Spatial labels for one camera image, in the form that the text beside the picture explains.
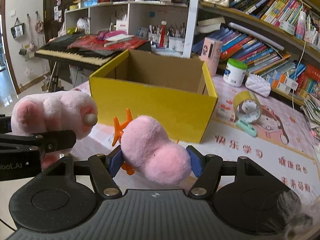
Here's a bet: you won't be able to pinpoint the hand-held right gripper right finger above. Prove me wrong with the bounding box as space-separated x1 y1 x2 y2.
186 145 273 198

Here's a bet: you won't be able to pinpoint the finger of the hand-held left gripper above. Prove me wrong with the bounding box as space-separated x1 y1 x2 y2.
0 130 77 159
0 114 13 133

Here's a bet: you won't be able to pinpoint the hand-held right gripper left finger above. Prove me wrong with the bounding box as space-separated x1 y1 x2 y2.
47 145 124 198

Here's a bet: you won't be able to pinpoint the pink plush pig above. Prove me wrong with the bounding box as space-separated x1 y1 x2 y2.
11 91 98 172

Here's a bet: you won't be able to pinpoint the pink plush duck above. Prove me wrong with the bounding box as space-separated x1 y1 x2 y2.
112 108 192 187

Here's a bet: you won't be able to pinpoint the mint green clip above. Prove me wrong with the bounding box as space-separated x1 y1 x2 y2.
236 119 258 137

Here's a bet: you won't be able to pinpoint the yellow cardboard box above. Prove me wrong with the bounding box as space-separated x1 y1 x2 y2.
89 49 218 144

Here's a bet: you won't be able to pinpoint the clear tape roll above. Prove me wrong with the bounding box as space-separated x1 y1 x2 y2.
232 91 262 124

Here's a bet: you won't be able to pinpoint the keyboard stand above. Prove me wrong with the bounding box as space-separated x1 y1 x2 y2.
46 60 75 90

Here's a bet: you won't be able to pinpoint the black keyboard piano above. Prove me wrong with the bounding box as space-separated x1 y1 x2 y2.
34 31 153 68

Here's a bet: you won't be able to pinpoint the hanging clear tote bag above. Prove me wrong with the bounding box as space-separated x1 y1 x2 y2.
10 17 25 40

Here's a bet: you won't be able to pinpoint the white canister green lid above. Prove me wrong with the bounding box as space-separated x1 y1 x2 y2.
223 58 248 87

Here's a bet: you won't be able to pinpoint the white quilted pouch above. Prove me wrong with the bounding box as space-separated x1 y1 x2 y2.
245 73 272 97

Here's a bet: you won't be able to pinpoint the red printed papers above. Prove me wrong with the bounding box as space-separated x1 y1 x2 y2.
67 31 144 52

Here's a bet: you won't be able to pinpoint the hanging pink pouch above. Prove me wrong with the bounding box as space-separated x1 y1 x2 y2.
34 11 44 33

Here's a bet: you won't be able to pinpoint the orange white box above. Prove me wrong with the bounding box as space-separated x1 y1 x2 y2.
274 69 299 88
270 79 294 93

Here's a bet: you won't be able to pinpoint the white booklet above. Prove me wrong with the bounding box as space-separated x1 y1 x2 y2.
104 34 135 47

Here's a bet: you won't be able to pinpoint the row of leaning books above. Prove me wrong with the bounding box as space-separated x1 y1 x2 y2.
192 26 307 80

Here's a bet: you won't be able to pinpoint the stack of papers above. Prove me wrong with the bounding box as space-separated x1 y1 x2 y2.
301 95 320 133

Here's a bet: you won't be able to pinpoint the white box red label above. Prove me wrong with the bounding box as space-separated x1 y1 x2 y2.
115 20 129 34

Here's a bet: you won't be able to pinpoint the white paper roll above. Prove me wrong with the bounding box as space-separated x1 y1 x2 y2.
230 22 285 52

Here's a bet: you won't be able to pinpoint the red boxed book set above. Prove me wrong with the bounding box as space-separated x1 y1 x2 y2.
295 64 320 95

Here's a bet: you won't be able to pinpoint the white shelf unit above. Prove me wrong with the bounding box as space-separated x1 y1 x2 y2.
64 0 200 58

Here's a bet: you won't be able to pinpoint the wooden bookshelf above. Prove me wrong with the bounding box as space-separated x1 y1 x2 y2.
197 0 320 105

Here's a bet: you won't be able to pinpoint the row of upright books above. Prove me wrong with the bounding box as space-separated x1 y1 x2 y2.
229 0 320 43

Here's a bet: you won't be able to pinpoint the white hanging cable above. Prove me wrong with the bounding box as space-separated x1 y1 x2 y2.
291 0 320 145

